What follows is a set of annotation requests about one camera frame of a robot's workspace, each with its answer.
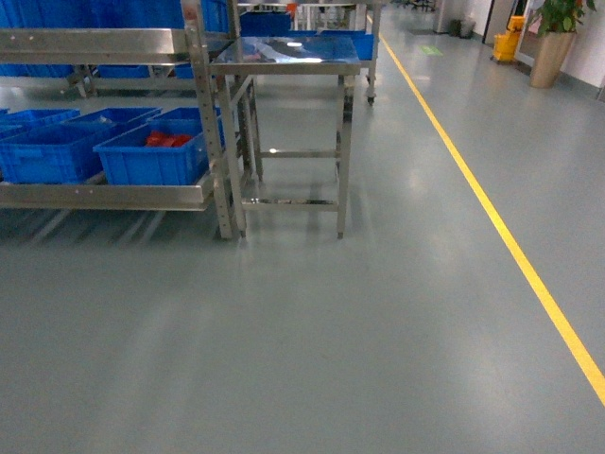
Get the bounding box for blue plastic bin with red bags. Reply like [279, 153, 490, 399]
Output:
[94, 107, 209, 186]

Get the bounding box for stainless steel shelf rack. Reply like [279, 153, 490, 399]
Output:
[1, 1, 246, 238]

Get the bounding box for empty blue plastic bin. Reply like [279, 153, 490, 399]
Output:
[1, 107, 162, 184]

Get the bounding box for blue plastic bin left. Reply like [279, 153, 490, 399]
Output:
[1, 109, 80, 139]

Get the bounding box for red bubble wrap bags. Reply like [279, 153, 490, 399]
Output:
[145, 131, 193, 148]

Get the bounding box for small stainless steel table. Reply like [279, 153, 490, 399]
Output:
[210, 36, 361, 237]

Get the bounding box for yellow mop bucket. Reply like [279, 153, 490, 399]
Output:
[491, 15, 525, 63]

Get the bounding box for tan tall planter pot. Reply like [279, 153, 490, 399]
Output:
[529, 32, 576, 89]

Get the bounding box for green potted plant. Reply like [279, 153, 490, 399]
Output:
[527, 0, 597, 37]

